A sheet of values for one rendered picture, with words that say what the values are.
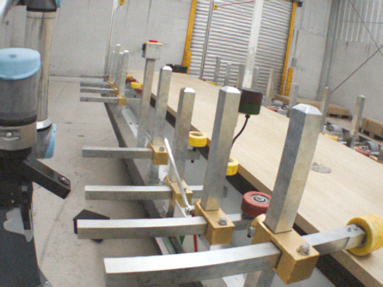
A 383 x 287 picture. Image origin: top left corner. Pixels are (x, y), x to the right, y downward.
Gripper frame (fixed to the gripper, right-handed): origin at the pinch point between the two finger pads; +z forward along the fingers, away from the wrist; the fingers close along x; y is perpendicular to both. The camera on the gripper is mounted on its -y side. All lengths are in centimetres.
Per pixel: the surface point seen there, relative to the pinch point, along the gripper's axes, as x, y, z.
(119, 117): -150, -45, 13
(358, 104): -52, -149, -28
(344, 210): 11, -73, -8
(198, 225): 2.5, -36.1, -3.1
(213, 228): 5.7, -38.2, -4.3
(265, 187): -6, -59, -7
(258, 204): 4, -50, -8
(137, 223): 1.0, -22.8, -3.4
